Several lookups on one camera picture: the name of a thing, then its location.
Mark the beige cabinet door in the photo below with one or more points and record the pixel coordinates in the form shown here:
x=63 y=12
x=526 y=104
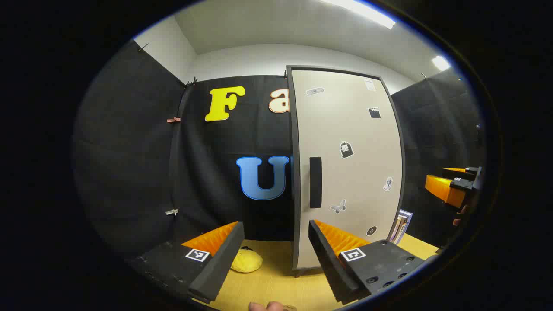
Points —
x=345 y=121

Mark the small ceiling light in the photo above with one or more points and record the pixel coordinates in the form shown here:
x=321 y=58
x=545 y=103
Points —
x=440 y=63

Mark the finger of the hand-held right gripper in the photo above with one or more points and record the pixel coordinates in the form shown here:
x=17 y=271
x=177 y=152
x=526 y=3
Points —
x=458 y=172
x=443 y=188

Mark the yellow plush toy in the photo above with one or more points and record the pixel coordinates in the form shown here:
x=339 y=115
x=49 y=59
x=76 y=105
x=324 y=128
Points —
x=246 y=260

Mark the black backdrop cloth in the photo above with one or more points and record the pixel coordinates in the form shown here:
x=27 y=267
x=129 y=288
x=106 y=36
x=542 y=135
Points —
x=129 y=151

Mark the white clip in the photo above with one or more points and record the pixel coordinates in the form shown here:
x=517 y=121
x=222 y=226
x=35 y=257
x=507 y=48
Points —
x=171 y=212

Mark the dark grey cabinet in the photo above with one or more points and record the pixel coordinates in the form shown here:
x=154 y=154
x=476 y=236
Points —
x=294 y=129

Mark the upright thin books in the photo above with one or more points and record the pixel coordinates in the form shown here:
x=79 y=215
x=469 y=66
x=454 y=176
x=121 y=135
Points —
x=401 y=226

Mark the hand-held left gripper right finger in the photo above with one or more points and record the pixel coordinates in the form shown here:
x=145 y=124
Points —
x=328 y=268

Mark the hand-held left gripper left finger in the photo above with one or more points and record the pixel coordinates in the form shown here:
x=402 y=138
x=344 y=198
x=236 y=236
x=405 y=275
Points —
x=220 y=268

